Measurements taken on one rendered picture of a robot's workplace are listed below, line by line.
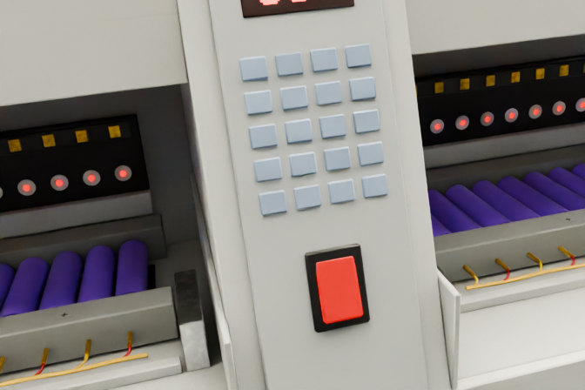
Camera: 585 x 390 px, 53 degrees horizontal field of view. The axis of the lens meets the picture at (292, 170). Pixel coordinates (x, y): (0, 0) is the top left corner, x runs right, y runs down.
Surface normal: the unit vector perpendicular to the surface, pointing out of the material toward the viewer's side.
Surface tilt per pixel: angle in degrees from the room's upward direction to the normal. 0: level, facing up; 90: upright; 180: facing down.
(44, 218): 107
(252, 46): 90
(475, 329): 17
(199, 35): 90
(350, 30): 90
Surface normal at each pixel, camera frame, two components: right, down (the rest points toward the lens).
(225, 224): 0.20, 0.06
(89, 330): 0.23, 0.34
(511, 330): -0.07, -0.93
